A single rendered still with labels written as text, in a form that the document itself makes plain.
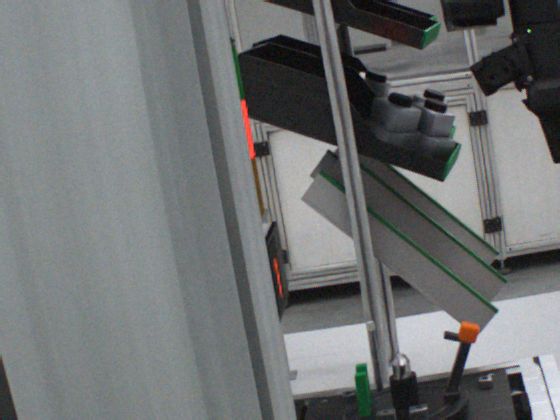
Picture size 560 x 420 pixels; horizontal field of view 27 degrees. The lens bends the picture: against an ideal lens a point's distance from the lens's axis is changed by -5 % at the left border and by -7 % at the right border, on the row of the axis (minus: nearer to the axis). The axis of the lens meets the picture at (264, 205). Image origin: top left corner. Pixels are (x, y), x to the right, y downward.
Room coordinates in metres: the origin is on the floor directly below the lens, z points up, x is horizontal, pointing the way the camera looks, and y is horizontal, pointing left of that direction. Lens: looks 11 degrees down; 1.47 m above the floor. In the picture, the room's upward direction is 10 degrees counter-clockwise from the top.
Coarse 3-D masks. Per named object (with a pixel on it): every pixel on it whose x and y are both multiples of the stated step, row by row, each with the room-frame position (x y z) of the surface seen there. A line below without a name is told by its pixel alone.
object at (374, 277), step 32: (224, 0) 1.78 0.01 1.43; (320, 0) 1.43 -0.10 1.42; (320, 32) 1.43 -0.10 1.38; (352, 128) 1.43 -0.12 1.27; (352, 160) 1.43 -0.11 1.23; (352, 192) 1.43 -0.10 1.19; (352, 224) 1.43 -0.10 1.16; (384, 288) 1.75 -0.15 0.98; (384, 320) 1.75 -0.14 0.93; (384, 352) 1.43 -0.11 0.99
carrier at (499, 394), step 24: (408, 360) 1.23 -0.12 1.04; (360, 384) 1.22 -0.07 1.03; (408, 384) 1.22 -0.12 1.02; (432, 384) 1.28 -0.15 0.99; (504, 384) 1.28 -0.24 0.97; (312, 408) 1.33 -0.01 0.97; (336, 408) 1.32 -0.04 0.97; (360, 408) 1.22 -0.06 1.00; (384, 408) 1.24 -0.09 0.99; (408, 408) 1.22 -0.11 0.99; (432, 408) 1.21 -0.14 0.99; (456, 408) 1.19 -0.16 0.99; (480, 408) 1.22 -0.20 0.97; (504, 408) 1.21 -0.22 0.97
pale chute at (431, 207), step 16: (320, 160) 1.63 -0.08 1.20; (368, 160) 1.73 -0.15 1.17; (384, 176) 1.73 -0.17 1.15; (400, 176) 1.72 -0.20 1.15; (400, 192) 1.72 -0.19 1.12; (416, 192) 1.71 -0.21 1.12; (432, 208) 1.71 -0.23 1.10; (448, 224) 1.70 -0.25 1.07; (464, 224) 1.69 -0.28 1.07; (464, 240) 1.70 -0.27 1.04; (480, 240) 1.69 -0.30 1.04; (480, 256) 1.69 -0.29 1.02; (496, 256) 1.68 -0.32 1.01
